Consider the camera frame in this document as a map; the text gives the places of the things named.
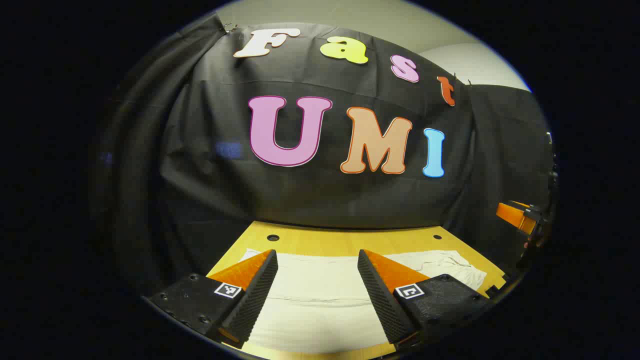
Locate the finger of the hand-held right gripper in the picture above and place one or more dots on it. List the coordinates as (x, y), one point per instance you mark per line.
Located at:
(515, 215)

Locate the white jeans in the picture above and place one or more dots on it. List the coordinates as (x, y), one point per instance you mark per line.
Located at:
(320, 310)

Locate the black backdrop cloth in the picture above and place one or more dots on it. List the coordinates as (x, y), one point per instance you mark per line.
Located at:
(300, 200)

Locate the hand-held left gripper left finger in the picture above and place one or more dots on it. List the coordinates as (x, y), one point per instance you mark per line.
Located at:
(252, 300)

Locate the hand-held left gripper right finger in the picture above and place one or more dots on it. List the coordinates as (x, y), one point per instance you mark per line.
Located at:
(382, 300)

